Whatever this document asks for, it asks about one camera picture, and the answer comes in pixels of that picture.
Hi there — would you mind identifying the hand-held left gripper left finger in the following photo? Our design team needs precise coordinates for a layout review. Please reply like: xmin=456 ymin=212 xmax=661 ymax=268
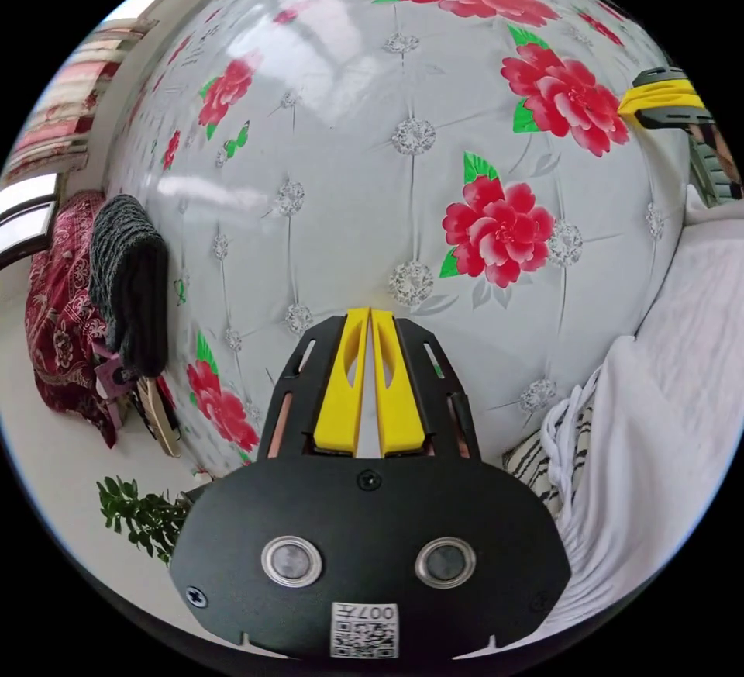
xmin=313 ymin=309 xmax=372 ymax=455

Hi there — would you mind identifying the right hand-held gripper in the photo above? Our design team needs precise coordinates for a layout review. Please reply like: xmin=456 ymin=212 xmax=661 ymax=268
xmin=618 ymin=67 xmax=716 ymax=130

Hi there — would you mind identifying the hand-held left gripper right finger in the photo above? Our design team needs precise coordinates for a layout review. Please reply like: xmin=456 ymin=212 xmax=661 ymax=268
xmin=371 ymin=309 xmax=426 ymax=457

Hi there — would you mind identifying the person's right hand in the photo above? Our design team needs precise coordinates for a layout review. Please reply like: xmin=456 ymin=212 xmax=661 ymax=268
xmin=687 ymin=124 xmax=744 ymax=208

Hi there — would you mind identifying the green plant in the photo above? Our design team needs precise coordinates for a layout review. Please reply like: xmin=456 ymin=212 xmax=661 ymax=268
xmin=95 ymin=475 xmax=191 ymax=565

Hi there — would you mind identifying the bed with floral sheet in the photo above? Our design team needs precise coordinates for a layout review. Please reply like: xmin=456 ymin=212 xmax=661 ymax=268
xmin=102 ymin=0 xmax=694 ymax=482

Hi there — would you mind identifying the pile of clothes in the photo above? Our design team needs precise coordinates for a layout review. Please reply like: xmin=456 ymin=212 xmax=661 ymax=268
xmin=88 ymin=193 xmax=171 ymax=379

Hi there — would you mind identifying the person's body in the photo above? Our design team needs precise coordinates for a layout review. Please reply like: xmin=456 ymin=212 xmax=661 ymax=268
xmin=501 ymin=182 xmax=744 ymax=627

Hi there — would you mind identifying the red patterned blanket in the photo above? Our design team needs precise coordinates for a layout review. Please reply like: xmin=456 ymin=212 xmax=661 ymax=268
xmin=24 ymin=191 xmax=126 ymax=449

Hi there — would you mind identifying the window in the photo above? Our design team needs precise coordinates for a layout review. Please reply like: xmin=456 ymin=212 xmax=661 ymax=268
xmin=0 ymin=173 xmax=60 ymax=272

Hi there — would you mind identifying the striped red curtain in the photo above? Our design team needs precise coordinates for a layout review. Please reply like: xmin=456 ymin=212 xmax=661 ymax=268
xmin=0 ymin=18 xmax=159 ymax=185

